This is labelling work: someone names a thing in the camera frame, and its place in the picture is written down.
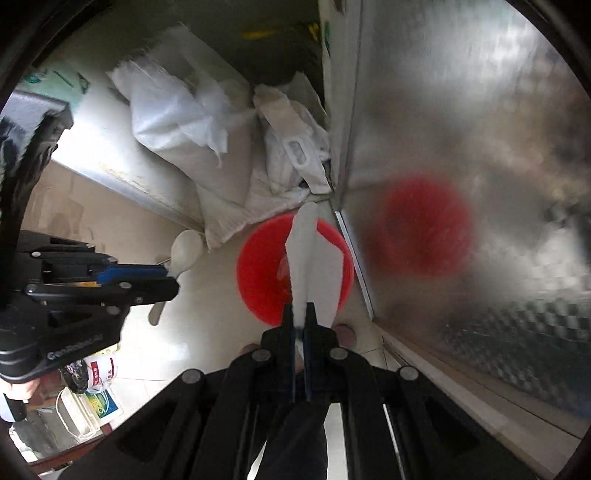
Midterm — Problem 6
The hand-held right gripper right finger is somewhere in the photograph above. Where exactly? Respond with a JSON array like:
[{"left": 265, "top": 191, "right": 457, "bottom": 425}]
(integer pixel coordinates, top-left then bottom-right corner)
[{"left": 304, "top": 301, "right": 555, "bottom": 480}]

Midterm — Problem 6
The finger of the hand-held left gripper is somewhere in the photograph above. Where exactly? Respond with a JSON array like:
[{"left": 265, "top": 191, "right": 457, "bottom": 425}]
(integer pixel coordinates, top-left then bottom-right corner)
[
  {"left": 25, "top": 277, "right": 180, "bottom": 315},
  {"left": 18, "top": 232, "right": 168, "bottom": 284}
]

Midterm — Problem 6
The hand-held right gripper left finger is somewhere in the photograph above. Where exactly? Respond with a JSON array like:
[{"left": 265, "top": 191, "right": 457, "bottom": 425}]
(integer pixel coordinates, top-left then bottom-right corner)
[{"left": 60, "top": 304, "right": 297, "bottom": 480}]

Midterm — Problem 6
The white plastic spoon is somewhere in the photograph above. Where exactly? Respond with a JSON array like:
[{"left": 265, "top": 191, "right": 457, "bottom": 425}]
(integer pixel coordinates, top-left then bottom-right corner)
[{"left": 148, "top": 229, "right": 204, "bottom": 326}]

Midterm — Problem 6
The red plastic bin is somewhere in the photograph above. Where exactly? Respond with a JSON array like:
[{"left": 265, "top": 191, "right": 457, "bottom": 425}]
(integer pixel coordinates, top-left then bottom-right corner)
[{"left": 236, "top": 213, "right": 355, "bottom": 326}]

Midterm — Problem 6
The white cloth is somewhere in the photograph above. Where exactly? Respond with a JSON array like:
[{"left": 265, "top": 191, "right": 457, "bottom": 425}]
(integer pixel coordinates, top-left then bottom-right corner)
[{"left": 284, "top": 203, "right": 348, "bottom": 365}]

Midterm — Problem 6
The person's left hand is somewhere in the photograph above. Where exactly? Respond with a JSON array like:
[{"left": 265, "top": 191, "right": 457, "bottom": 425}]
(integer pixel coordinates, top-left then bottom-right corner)
[{"left": 2, "top": 376, "right": 40, "bottom": 403}]

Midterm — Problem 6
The person's right foot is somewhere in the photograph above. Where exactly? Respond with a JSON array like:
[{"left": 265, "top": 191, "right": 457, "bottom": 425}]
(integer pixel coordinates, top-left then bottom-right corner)
[{"left": 335, "top": 324, "right": 359, "bottom": 350}]

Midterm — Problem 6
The white red printed bag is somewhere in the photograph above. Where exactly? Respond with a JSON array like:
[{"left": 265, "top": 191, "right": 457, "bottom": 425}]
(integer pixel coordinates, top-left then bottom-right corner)
[{"left": 69, "top": 348, "right": 119, "bottom": 393}]

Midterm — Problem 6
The green printed packet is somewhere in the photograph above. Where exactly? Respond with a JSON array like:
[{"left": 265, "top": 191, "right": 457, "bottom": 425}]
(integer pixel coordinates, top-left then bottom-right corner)
[{"left": 85, "top": 385, "right": 126, "bottom": 422}]

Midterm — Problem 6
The flat white woven sack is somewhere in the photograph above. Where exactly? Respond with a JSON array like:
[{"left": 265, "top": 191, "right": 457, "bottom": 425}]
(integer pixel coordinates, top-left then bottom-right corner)
[{"left": 196, "top": 175, "right": 320, "bottom": 252}]

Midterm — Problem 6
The large white woven sack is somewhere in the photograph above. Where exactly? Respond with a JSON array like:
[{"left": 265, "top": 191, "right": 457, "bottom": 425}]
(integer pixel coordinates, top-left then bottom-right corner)
[{"left": 108, "top": 25, "right": 259, "bottom": 206}]

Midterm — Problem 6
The stainless steel cabinet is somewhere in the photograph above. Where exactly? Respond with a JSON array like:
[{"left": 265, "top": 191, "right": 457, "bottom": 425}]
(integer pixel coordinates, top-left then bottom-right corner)
[{"left": 323, "top": 0, "right": 591, "bottom": 439}]

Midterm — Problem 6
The white sack with handle cutout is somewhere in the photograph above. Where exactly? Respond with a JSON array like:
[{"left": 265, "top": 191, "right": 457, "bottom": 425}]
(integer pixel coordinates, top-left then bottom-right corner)
[{"left": 252, "top": 74, "right": 334, "bottom": 195}]

